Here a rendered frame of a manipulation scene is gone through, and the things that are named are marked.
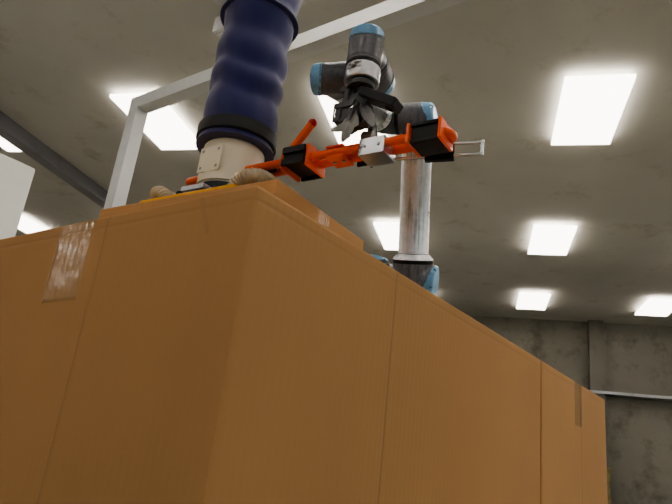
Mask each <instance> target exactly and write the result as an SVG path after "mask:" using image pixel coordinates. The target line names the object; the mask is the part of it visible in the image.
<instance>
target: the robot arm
mask: <svg viewBox="0 0 672 504"><path fill-rule="evenodd" d="M384 40H385V36H384V31H383V30H382V29H381V28H380V27H379V26H377V25H375V24H371V23H363V24H358V25H356V26H355V27H353V28H352V30H351V32H350V36H349V45H348V53H347V61H341V62H326V63H322V62H320V63H315V64H313V65H312V67H311V70H310V87H311V91H312V93H313V94H314V95H316V96H322V95H326V96H328V97H329V98H331V99H334V100H335V101H336V102H338V103H336V104H334V110H333V117H332V123H333V122H334V124H335V125H336V126H334V127H332V128H331V132H341V142H344V141H345V140H347V139H348V138H349V137H350V135H352V134H354V133H355V132H357V131H360V130H364V128H365V129H367V131H363V132H362V133H361V135H360V137H361V139H365V138H370V137H375V136H378V133H381V134H388V135H401V134H406V126H407V123H410V124H413V123H418V122H423V121H427V120H432V119H437V118H438V116H437V111H436V108H435V105H434V104H433V103H431V102H422V101H421V102H410V103H400V101H399V100H398V98H396V97H395V96H391V95H389V94H390V93H391V92H392V90H393V88H394V85H395V79H394V73H393V71H392V69H391V66H390V63H389V61H388V58H387V55H386V52H385V49H384ZM335 109H336V110H335ZM334 116H335V117H334ZM431 169H432V163H425V160H424V159H418V160H402V163H401V192H400V220H399V247H398V254H397V255H395V256H394V257H393V264H391V263H389V261H388V259H387V258H385V257H382V256H379V255H372V254H370V255H371V256H373V257H375V258H376V259H378V260H380V261H381V262H383V263H384V264H386V265H388V266H389V267H391V268H392V269H394V270H396V271H397V272H399V273H401V274H402V275H404V276H405V277H407V278H409V279H410V280H412V281H413V282H415V283H417V284H418V285H420V286H422V287H423V288H425V289H426V290H428V291H430V292H431V293H433V294H434V295H436V294H437V290H438V284H439V268H438V266H436V265H434V266H433V259H432V258H431V256H430V255H429V254H428V248H429V221H430V195H431Z"/></svg>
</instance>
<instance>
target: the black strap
mask: <svg viewBox="0 0 672 504"><path fill-rule="evenodd" d="M213 127H227V128H235V129H240V130H244V131H248V132H250V133H253V134H255V135H257V136H259V137H260V138H262V139H263V140H265V141H266V142H267V143H268V144H269V145H270V147H271V148H272V151H273V155H274V156H275V154H276V148H277V142H278V141H277V137H276V135H275V134H274V132H273V131H272V130H271V129H270V128H269V127H267V126H266V125H265V124H263V123H261V122H259V121H257V120H255V119H252V118H249V117H246V116H242V115H237V114H229V113H220V114H213V115H210V116H207V117H205V118H203V119H202V120H201V121H200V122H199V124H198V129H197V133H196V140H197V138H198V136H199V134H200V133H201V132H202V131H204V130H206V129H208V128H213Z"/></svg>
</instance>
